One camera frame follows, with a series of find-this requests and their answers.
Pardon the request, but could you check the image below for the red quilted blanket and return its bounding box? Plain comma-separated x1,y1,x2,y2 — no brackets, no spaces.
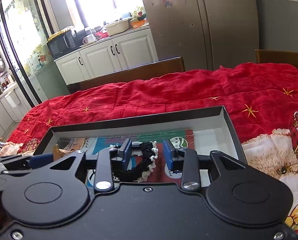
0,63,298,232

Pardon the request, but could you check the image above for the white plastic basin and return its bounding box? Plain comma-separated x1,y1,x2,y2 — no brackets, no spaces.
105,18,130,36

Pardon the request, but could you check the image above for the tan paper pyramid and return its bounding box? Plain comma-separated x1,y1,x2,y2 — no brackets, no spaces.
52,144,70,161

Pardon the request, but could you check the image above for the black microwave oven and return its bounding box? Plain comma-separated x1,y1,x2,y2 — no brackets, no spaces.
47,29,77,60

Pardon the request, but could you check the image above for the black shallow box tray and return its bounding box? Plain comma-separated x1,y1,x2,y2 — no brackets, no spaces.
34,106,246,183

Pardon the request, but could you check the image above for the black crochet scrunchie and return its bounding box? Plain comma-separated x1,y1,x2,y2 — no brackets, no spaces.
113,141,158,183

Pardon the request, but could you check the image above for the steel double-door refrigerator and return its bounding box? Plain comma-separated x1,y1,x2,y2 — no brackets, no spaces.
143,0,259,70

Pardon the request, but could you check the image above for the wooden chair back right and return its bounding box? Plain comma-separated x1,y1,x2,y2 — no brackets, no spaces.
255,49,298,69

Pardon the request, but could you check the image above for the wooden chair back centre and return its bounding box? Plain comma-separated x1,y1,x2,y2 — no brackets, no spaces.
67,57,186,94

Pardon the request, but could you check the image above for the wooden chair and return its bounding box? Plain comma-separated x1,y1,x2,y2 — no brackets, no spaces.
67,57,186,94
255,49,298,69

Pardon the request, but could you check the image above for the white mug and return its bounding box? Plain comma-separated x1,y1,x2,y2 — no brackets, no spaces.
82,34,96,44

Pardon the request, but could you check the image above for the white kitchen cabinet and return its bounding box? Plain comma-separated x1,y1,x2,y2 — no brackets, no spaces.
55,26,158,85

